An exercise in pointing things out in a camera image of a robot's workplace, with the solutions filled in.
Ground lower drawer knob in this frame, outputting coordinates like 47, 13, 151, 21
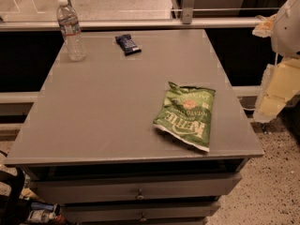
139, 213, 147, 223

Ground green kettle chips bag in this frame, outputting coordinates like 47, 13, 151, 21
153, 82, 216, 152

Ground black bag on floor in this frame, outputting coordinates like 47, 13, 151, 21
0, 168, 30, 225

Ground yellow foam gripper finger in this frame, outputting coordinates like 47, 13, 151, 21
252, 14, 276, 38
253, 59, 300, 123

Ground upper drawer knob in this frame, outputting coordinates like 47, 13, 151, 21
135, 189, 145, 201

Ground dark blue rxbar wrapper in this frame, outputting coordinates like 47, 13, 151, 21
115, 34, 142, 56

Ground grey metal railing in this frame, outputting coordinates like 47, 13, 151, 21
0, 0, 287, 31

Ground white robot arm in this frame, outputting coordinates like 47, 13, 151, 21
252, 0, 300, 123

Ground clutter items on floor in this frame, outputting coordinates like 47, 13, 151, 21
22, 188, 68, 225

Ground grey drawer cabinet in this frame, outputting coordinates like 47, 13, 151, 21
6, 30, 263, 225

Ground clear plastic water bottle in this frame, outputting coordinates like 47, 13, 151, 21
56, 0, 86, 61

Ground drawer knob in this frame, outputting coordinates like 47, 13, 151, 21
139, 213, 147, 223
135, 189, 145, 201

